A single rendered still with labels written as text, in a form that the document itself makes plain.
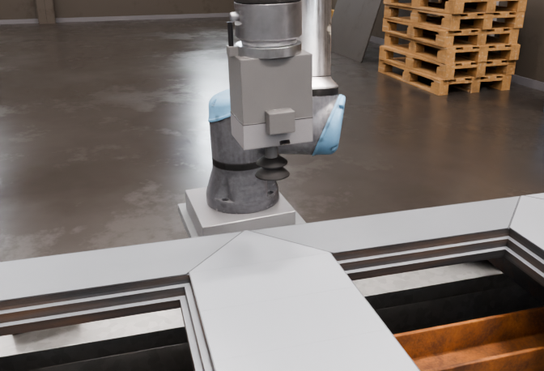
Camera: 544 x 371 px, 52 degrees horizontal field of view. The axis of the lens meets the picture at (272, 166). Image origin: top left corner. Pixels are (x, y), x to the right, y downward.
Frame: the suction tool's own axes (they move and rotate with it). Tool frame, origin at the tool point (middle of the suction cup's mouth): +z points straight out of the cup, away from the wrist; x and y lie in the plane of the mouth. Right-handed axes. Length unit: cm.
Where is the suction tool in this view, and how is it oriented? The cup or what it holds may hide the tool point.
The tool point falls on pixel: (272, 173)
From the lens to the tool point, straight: 69.7
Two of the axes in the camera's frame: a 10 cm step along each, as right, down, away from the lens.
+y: 9.6, -1.3, 2.6
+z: 0.3, 9.3, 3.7
